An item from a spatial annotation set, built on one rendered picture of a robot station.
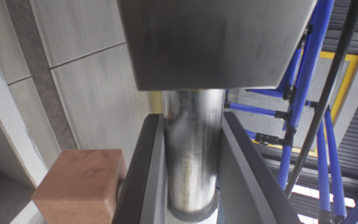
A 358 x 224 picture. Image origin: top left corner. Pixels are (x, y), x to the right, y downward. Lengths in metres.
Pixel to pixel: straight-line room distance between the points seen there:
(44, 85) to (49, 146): 0.11
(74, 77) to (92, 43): 0.08
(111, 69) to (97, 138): 0.17
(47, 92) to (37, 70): 0.04
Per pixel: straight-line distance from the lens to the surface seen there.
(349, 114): 11.30
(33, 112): 0.40
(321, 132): 0.91
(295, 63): 0.99
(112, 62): 0.51
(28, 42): 0.39
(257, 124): 11.80
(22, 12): 0.39
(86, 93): 0.46
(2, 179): 0.22
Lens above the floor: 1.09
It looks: 21 degrees down
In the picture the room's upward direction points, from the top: 102 degrees clockwise
